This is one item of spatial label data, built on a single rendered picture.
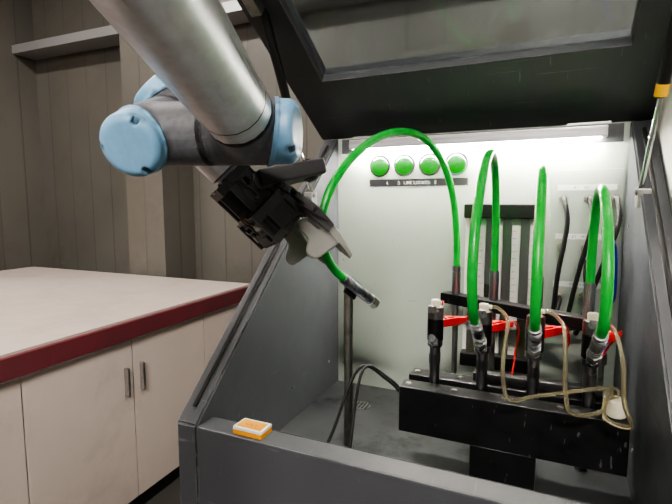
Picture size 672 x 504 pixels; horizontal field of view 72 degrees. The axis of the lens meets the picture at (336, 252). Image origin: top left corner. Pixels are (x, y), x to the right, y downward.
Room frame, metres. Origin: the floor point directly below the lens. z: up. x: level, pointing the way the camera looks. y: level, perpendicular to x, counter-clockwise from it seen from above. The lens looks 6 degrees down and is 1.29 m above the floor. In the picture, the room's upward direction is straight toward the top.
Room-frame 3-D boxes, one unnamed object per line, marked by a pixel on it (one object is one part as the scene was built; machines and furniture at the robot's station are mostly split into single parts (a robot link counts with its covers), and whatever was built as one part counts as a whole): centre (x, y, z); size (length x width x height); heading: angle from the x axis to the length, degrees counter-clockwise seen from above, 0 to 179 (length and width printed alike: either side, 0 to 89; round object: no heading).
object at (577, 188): (0.93, -0.50, 1.20); 0.13 x 0.03 x 0.31; 66
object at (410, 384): (0.74, -0.28, 0.91); 0.34 x 0.10 x 0.15; 66
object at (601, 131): (1.03, -0.28, 1.43); 0.54 x 0.03 x 0.02; 66
